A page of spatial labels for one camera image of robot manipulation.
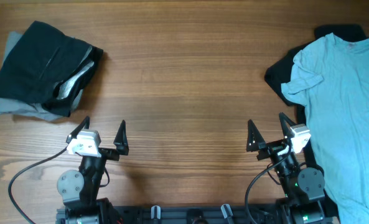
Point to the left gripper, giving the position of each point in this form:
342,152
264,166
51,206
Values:
121,145

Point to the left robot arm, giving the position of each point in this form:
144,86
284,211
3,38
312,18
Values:
79,188

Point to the black shirt at right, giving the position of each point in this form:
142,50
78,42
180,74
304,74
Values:
280,73

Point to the light blue t-shirt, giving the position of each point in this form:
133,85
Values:
330,79

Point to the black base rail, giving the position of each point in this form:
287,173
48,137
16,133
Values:
260,213

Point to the black folded garment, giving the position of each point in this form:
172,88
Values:
48,68

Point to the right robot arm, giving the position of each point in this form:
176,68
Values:
303,188

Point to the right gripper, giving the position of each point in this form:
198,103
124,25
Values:
269,149

